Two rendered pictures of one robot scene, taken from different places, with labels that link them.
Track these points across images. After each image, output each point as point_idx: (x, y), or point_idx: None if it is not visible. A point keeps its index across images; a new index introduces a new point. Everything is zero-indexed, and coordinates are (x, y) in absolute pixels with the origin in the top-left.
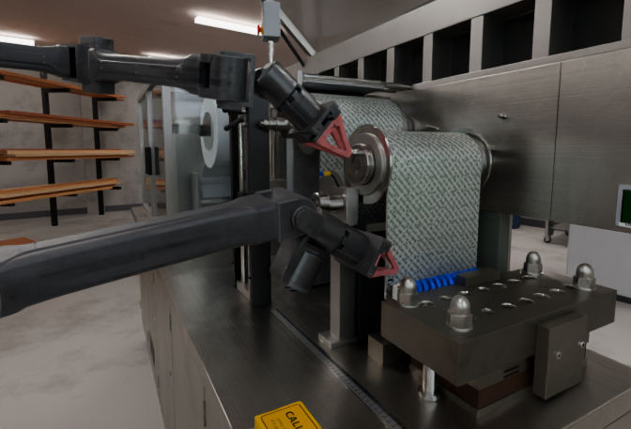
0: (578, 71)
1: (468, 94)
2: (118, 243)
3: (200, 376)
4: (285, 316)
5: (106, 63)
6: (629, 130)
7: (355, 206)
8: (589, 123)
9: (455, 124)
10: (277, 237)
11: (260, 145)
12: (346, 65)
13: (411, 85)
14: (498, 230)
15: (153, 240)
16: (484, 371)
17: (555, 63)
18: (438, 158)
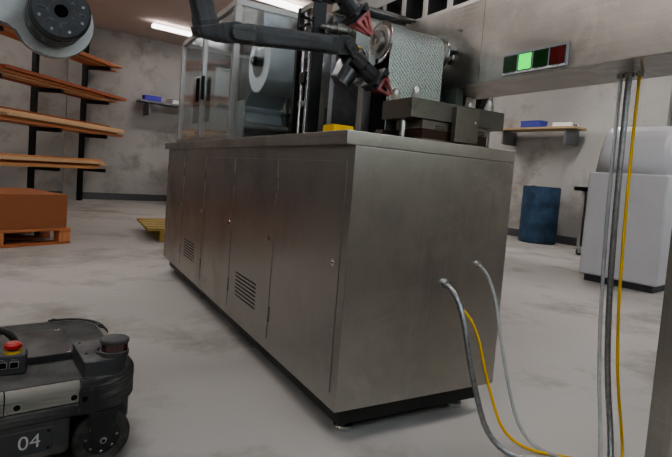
0: (492, 2)
1: (445, 20)
2: (284, 31)
3: (285, 143)
4: None
5: None
6: (508, 28)
7: (373, 64)
8: (494, 27)
9: None
10: (338, 52)
11: None
12: None
13: (415, 19)
14: (455, 97)
15: (294, 34)
16: (424, 116)
17: None
18: (418, 42)
